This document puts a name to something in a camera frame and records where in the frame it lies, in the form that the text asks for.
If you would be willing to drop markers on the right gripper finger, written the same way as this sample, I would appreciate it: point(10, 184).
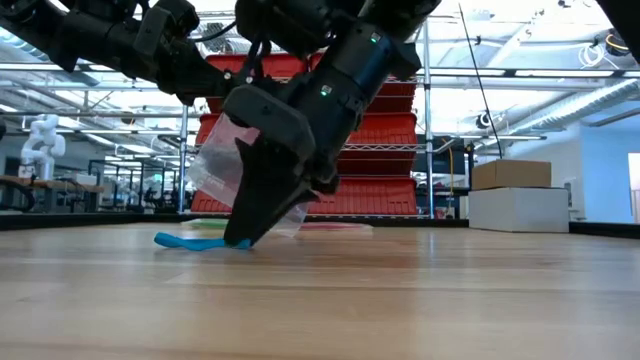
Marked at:
point(300, 205)
point(265, 200)

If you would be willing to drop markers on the green rubber band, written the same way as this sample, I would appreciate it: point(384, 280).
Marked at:
point(210, 225)

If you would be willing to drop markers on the blue rubber band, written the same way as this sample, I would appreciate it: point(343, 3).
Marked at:
point(190, 243)

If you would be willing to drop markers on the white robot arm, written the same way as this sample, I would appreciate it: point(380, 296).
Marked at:
point(42, 145)

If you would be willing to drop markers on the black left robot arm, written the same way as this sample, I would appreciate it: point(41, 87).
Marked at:
point(75, 30)

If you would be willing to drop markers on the wooden workbench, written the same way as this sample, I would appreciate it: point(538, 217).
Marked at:
point(50, 184)

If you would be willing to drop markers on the brown cardboard box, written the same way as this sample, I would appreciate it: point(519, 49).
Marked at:
point(510, 175)

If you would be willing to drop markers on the white box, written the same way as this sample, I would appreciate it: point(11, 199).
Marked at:
point(517, 210)

